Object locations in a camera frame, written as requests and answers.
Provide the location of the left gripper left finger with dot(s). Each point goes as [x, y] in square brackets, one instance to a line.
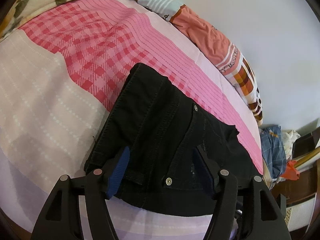
[77, 206]

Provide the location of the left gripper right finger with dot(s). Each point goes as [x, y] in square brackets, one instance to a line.
[248, 202]

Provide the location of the black pants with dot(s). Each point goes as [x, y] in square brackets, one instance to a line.
[161, 126]

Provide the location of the wooden shelf furniture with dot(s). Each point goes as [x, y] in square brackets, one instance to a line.
[302, 196]

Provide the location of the orange plastic bag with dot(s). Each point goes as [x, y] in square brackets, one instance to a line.
[291, 173]

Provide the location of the blue plaid cloth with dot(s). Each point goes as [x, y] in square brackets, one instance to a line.
[273, 150]

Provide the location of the white patterned cloth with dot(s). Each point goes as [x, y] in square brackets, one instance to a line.
[288, 139]

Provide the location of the pink checkered bed sheet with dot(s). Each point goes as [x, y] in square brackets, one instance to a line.
[60, 76]

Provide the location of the orange plaid pillow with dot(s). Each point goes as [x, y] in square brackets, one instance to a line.
[215, 46]

